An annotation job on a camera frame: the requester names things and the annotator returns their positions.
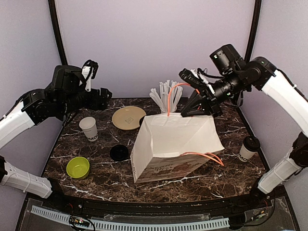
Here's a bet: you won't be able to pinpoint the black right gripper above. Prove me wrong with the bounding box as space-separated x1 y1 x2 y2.
180 68 246 117

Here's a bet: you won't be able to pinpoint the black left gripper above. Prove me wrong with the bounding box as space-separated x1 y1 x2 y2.
58 87 112 116

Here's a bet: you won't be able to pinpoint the white paper cups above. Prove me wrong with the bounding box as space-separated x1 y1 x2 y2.
79 117 99 142

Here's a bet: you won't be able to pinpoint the black coffee cup lid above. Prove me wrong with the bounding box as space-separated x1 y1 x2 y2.
139 116 146 126

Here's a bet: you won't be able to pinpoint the cream bear paper bag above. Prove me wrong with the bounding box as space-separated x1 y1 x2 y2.
129 83 226 184

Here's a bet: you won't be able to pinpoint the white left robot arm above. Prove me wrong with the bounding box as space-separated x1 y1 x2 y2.
0 88 112 210

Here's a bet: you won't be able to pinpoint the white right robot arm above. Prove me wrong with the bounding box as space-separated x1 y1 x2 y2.
179 56 308 209

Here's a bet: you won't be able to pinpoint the white paper straw cup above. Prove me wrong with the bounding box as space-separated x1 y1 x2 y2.
160 106 177 114

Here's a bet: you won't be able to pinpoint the beige bear plate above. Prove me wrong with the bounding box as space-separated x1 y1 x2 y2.
112 106 146 130

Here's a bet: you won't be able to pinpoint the paper wrapped straw far right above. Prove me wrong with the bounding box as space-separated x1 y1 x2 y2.
149 88 165 109

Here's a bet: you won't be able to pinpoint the green plastic bowl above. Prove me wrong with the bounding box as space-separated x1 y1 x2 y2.
66 156 90 180

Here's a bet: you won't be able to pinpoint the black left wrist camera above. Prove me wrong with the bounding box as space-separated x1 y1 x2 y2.
51 65 81 94

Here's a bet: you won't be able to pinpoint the black corner frame post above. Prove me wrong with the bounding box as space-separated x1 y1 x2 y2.
244 0 262 63

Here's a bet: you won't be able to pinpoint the black left frame post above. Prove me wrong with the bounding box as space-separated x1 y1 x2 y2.
48 0 68 65

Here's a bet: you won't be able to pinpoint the white perforated cable rail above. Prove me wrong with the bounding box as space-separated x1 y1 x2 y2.
30 205 230 231

